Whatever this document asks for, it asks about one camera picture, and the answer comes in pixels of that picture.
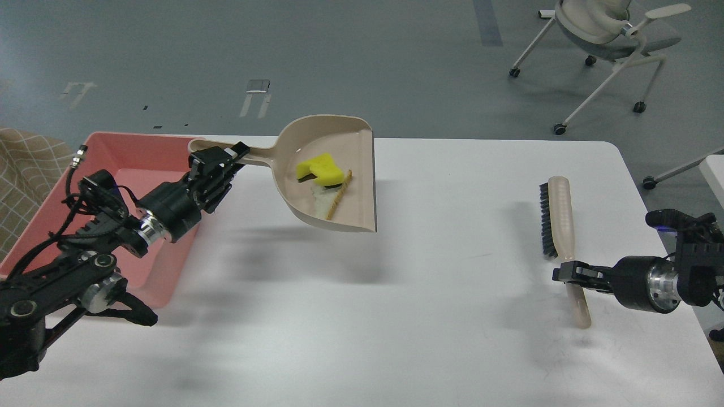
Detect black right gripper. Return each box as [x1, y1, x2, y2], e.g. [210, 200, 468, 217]
[553, 257, 681, 314]

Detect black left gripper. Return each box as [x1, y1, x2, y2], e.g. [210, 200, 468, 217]
[138, 142, 250, 243]

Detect beige hand brush black bristles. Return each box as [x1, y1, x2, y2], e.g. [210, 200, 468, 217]
[540, 176, 592, 329]

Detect yellow green sponge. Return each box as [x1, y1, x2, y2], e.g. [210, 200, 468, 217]
[296, 153, 346, 188]

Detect triangular bread slice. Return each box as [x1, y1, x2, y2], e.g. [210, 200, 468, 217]
[311, 170, 354, 220]

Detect beige plastic dustpan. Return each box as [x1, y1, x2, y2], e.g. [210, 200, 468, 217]
[188, 115, 377, 233]

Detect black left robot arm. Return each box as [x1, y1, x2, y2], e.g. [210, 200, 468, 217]
[1, 142, 251, 379]

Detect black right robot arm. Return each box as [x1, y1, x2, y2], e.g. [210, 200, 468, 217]
[551, 209, 723, 314]

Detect white office chair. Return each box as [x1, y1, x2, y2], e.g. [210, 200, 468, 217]
[508, 1, 691, 136]

